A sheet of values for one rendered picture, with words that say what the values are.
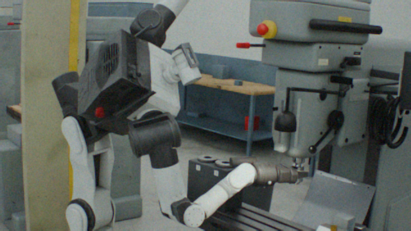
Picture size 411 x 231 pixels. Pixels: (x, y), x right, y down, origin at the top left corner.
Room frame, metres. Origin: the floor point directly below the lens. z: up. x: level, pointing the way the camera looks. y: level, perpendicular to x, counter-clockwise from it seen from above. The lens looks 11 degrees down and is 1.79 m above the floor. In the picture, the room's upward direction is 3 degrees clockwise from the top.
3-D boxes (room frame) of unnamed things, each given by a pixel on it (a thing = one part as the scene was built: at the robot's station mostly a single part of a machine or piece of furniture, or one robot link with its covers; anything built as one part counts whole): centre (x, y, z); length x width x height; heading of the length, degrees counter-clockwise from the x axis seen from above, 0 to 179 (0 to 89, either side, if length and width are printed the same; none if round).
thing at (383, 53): (2.17, -0.72, 1.66); 0.80 x 0.23 x 0.20; 133
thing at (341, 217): (1.66, -0.51, 1.10); 0.06 x 0.05 x 0.06; 43
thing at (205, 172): (2.14, -0.06, 1.09); 0.22 x 0.12 x 0.20; 50
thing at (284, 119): (1.60, -0.26, 1.48); 0.07 x 0.07 x 0.06
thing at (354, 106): (1.96, -0.50, 1.47); 0.24 x 0.19 x 0.26; 43
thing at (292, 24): (1.84, -0.36, 1.81); 0.47 x 0.26 x 0.16; 133
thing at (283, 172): (1.80, -0.27, 1.24); 0.13 x 0.12 x 0.10; 20
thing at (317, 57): (1.86, -0.39, 1.68); 0.34 x 0.24 x 0.10; 133
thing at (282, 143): (1.75, -0.27, 1.45); 0.04 x 0.04 x 0.21; 43
